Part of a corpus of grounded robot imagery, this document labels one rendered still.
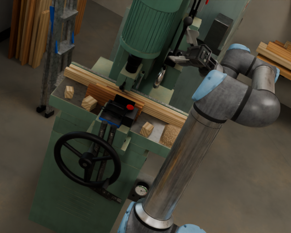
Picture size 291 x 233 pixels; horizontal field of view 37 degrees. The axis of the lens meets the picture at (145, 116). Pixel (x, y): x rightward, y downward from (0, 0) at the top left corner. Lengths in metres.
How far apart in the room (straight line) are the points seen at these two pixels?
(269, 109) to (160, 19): 0.57
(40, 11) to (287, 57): 1.94
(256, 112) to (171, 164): 0.33
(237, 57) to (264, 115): 0.57
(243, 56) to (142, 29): 0.46
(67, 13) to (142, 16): 1.18
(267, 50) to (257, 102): 2.40
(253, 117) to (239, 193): 1.95
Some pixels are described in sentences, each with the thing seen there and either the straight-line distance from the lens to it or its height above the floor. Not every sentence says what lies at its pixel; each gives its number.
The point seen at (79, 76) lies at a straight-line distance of 2.00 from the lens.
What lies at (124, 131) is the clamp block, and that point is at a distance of 1.77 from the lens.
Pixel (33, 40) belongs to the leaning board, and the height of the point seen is 0.22.
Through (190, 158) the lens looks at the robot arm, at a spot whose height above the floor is 1.20.
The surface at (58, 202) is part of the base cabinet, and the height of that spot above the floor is 0.26.
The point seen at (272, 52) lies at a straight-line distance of 3.73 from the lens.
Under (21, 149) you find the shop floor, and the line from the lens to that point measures 2.89.
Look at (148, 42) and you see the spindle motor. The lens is 1.73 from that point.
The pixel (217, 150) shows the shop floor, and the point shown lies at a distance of 3.46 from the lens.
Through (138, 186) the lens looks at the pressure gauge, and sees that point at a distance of 1.98.
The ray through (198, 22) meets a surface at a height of 1.30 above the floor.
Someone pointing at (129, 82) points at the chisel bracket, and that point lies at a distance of 1.87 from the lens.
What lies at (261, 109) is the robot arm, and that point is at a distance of 1.34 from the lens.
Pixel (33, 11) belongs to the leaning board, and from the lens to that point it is 3.30.
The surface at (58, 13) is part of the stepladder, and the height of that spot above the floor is 0.77.
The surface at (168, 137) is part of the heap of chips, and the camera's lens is 1.88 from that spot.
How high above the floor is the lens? 2.13
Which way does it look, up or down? 39 degrees down
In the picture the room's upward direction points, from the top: 24 degrees clockwise
